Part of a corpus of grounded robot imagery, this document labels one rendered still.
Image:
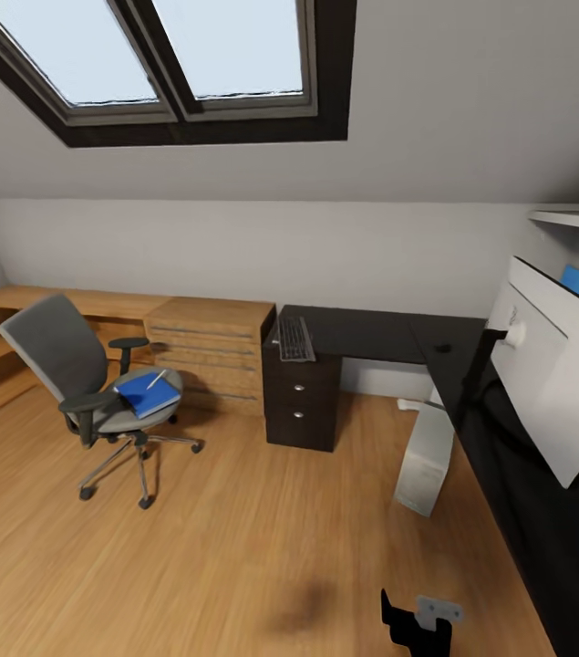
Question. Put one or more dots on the keyboard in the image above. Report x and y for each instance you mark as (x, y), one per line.
(294, 340)

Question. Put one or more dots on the desktop computer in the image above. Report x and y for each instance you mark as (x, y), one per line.
(427, 458)

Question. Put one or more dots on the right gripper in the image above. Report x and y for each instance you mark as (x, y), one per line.
(405, 630)

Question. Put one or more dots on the desk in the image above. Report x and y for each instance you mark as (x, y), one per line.
(538, 518)

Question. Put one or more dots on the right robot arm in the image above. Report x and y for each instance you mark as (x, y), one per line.
(427, 633)

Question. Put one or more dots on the swivel chair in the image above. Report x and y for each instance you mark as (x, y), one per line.
(56, 342)

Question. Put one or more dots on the folder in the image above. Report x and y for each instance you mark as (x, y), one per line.
(146, 395)

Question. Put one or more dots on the monitor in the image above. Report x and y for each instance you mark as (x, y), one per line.
(532, 339)

